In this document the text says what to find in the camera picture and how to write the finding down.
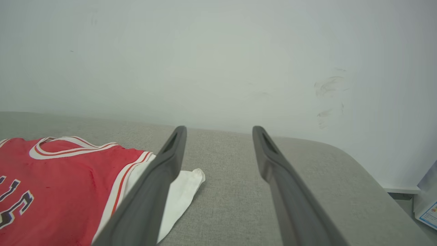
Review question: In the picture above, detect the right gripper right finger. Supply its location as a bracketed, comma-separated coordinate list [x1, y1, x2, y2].
[252, 125, 349, 246]

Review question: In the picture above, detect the white box with blue label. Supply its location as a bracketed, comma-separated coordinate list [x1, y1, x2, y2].
[413, 160, 437, 230]

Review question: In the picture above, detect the red Bulls basketball jersey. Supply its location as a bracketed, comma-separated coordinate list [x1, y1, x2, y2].
[0, 136, 206, 246]

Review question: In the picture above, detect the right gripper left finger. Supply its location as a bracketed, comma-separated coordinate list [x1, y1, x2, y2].
[91, 125, 188, 246]

